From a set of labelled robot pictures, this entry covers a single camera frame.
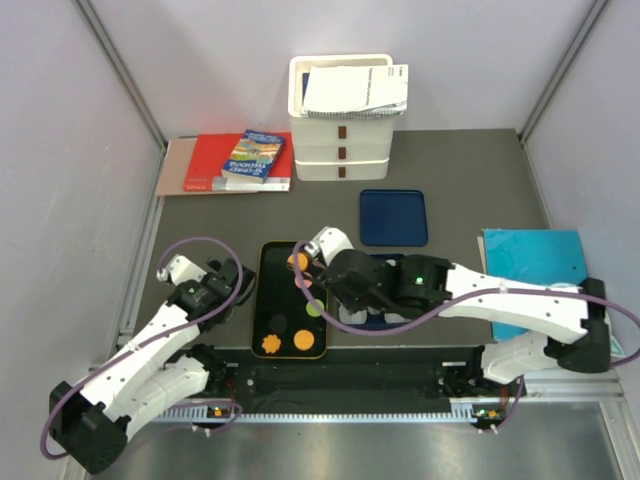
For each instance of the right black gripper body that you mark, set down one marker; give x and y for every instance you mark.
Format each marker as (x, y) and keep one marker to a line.
(353, 304)

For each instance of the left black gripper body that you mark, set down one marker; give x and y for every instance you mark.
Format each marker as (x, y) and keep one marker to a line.
(214, 266)

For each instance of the orange round cookie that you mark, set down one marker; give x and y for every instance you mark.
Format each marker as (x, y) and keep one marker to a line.
(300, 260)
(303, 340)

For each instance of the orange round cookie bottom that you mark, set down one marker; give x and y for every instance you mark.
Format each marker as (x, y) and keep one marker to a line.
(303, 340)

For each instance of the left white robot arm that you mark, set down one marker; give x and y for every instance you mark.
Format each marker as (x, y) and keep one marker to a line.
(160, 367)

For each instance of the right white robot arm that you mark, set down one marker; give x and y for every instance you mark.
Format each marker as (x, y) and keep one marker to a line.
(563, 326)

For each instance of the white paper cup bottom-left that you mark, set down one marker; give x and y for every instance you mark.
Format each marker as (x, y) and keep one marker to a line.
(347, 318)

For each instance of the blue cookie tin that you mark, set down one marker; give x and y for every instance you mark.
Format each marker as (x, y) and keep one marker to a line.
(371, 319)

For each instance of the pink round cookie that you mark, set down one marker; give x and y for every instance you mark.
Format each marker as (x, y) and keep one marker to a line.
(303, 282)

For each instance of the green round cookie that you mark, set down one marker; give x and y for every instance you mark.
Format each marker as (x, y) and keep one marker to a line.
(314, 309)

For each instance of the blue tin lid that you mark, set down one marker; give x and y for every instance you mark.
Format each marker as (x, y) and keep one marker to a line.
(393, 218)

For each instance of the black cookie tray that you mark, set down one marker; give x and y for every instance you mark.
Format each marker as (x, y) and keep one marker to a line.
(276, 293)

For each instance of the black sandwich cookie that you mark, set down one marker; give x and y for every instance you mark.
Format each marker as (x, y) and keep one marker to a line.
(278, 324)

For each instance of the orange flower cookie bottom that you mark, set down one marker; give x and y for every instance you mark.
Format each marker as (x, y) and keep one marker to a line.
(271, 344)

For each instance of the red book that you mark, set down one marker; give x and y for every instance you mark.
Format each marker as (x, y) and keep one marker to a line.
(278, 180)

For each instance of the white stacked drawer box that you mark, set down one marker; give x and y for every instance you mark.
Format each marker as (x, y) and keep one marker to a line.
(334, 149)

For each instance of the blue paperback book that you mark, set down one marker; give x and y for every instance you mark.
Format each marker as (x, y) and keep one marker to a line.
(253, 157)

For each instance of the teal folder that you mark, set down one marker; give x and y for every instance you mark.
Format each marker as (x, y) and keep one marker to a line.
(542, 257)

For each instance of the white spiral notebook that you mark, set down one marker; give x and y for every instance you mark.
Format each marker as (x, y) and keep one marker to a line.
(356, 92)

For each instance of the teal cat-ear headphones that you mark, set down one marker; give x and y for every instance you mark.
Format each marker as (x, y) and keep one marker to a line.
(617, 345)

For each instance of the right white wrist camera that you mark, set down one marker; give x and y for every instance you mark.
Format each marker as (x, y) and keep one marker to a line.
(327, 244)

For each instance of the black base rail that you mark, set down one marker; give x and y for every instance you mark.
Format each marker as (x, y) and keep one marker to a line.
(344, 381)

